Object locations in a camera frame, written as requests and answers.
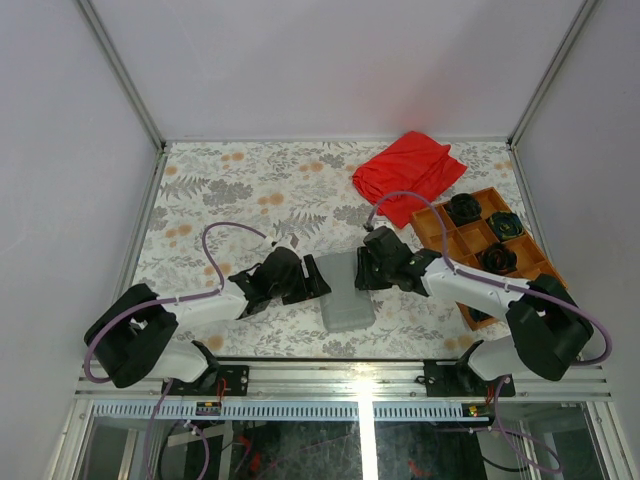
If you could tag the green black spinning top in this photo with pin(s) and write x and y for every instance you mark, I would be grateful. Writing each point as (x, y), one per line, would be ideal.
(505, 225)

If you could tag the red folded cloth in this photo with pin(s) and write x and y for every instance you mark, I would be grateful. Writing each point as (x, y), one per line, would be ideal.
(414, 163)

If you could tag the black spinning top upper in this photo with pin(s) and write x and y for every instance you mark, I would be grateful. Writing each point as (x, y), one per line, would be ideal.
(463, 209)

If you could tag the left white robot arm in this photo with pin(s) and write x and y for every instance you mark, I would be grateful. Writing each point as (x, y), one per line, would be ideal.
(135, 337)

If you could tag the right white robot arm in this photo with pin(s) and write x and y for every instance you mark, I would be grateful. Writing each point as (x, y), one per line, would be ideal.
(547, 331)

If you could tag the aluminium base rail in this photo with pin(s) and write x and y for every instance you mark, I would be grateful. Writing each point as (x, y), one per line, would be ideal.
(291, 390)

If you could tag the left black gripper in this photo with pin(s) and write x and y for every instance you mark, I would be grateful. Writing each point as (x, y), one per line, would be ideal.
(313, 287)

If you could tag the black orange spinning top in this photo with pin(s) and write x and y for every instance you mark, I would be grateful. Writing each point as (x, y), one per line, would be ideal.
(498, 259)

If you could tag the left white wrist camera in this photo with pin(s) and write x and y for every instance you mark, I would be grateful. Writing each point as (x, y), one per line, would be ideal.
(290, 242)

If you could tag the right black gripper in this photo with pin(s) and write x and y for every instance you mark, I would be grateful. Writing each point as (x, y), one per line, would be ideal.
(363, 279)

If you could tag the grey plastic tool case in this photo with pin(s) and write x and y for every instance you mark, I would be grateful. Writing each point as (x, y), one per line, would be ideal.
(345, 308)

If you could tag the wooden compartment tray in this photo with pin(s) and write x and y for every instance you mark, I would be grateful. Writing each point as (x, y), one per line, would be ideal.
(481, 231)

